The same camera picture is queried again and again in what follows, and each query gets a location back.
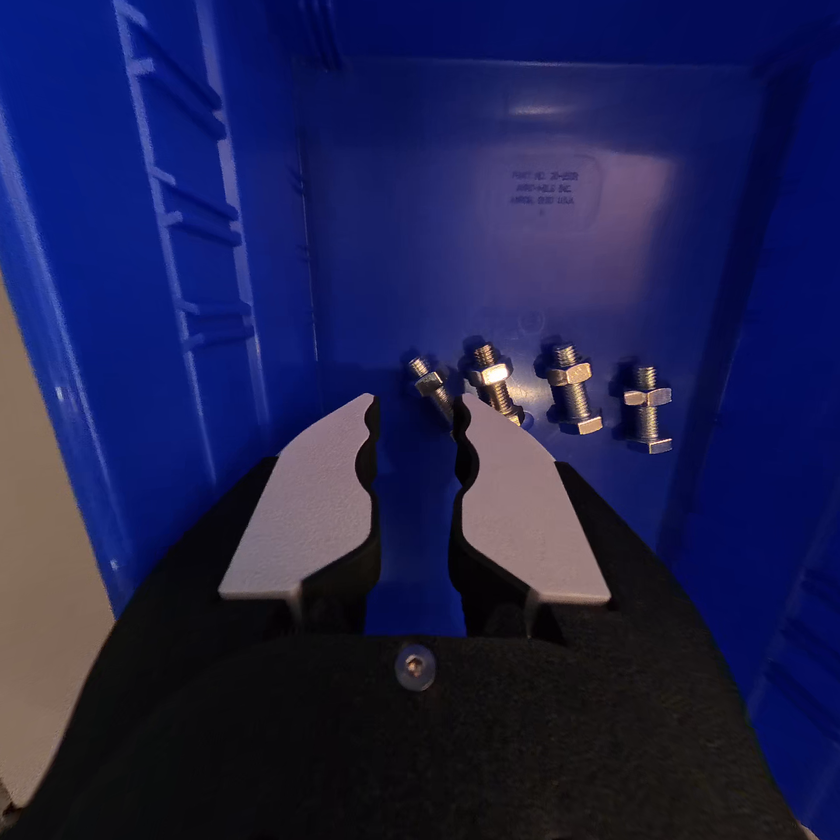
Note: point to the steel hex nut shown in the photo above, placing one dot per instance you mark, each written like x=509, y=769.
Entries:
x=568, y=375
x=430, y=384
x=491, y=374
x=646, y=396

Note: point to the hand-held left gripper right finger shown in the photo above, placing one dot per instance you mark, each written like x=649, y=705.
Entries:
x=525, y=518

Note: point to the steel hex bolt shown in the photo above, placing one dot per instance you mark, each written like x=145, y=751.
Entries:
x=500, y=397
x=576, y=403
x=441, y=401
x=646, y=423

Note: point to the blue plastic bin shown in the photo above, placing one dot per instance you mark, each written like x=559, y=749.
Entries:
x=525, y=197

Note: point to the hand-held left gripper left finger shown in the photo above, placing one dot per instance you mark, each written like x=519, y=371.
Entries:
x=308, y=505

